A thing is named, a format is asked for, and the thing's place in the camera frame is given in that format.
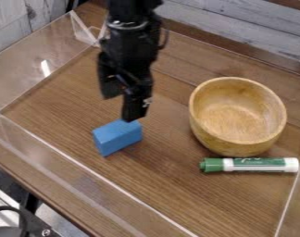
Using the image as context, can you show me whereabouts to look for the blue rectangular block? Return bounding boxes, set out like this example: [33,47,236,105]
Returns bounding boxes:
[92,119,142,156]

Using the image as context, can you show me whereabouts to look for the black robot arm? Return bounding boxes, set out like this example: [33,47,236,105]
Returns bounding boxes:
[97,0,163,122]

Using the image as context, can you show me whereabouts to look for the black metal stand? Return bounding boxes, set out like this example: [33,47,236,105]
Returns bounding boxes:
[20,193,56,237]

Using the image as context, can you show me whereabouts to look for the green and white marker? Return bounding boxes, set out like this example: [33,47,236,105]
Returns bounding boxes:
[200,157,300,173]

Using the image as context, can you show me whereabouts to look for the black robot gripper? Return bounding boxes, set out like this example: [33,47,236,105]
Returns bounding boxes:
[97,18,163,122]

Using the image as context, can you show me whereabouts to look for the clear acrylic tray walls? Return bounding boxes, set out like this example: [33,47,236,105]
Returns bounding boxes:
[0,5,300,237]

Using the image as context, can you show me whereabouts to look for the black cable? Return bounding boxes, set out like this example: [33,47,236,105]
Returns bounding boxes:
[0,205,26,237]

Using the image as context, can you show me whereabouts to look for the light wooden bowl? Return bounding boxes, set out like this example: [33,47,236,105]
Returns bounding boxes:
[189,77,288,157]

